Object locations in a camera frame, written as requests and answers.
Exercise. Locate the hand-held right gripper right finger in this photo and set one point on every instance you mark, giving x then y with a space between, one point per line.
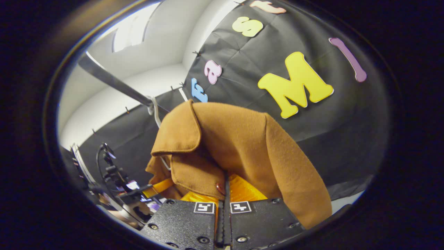
263 218

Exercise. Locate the white clothes hanger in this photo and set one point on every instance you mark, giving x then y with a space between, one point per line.
155 111

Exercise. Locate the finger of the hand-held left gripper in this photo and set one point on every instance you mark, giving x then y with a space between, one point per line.
158 187

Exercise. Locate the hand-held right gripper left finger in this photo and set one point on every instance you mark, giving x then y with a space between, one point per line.
184 222

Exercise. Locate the brown jacket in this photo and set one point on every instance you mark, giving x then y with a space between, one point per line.
249 146

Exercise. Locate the black backdrop cloth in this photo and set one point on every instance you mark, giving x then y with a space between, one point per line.
312 139

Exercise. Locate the black clothes rack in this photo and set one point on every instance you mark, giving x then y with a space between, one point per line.
111 80

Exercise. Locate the long ceiling light panel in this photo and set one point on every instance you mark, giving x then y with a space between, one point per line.
133 29

